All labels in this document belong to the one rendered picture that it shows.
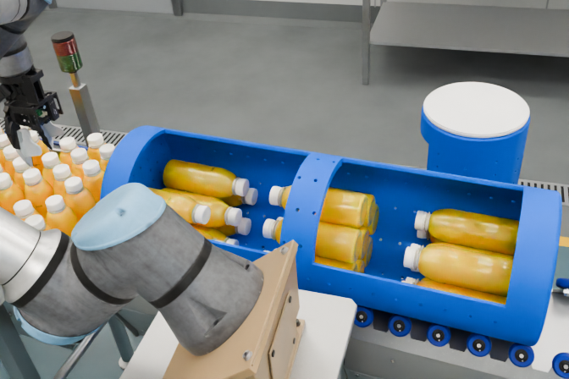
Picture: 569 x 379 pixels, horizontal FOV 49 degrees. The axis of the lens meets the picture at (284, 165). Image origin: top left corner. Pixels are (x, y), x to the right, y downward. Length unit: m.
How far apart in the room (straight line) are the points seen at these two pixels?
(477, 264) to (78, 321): 0.67
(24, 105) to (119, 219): 0.56
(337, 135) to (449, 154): 1.83
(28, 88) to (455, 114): 1.06
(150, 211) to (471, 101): 1.17
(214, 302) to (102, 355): 1.77
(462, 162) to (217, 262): 0.99
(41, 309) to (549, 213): 0.80
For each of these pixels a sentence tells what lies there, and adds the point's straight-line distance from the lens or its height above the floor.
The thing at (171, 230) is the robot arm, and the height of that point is 1.41.
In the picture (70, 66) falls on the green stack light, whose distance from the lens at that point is 1.87.
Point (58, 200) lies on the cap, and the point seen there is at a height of 1.09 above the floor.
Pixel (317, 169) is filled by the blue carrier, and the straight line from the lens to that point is 1.19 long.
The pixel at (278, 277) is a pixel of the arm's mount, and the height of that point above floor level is 1.33.
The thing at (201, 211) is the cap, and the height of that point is 1.12.
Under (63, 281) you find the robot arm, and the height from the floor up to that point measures 1.36.
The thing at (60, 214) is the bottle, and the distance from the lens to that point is 1.50.
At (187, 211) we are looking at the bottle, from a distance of 1.32.
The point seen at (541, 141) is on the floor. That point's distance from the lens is 3.57.
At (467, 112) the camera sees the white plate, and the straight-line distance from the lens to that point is 1.75.
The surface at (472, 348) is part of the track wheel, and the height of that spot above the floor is 0.96.
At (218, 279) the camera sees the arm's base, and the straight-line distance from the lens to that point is 0.85.
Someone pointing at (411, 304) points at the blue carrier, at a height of 1.08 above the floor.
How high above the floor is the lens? 1.95
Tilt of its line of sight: 36 degrees down
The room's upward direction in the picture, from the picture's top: 5 degrees counter-clockwise
